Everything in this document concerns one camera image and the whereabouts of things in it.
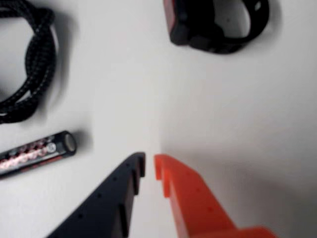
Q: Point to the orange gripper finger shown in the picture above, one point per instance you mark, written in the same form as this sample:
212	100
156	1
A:
193	203

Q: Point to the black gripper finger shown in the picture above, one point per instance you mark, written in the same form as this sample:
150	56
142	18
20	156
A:
104	203

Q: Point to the black red patterned battery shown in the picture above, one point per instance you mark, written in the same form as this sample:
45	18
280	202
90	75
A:
37	153

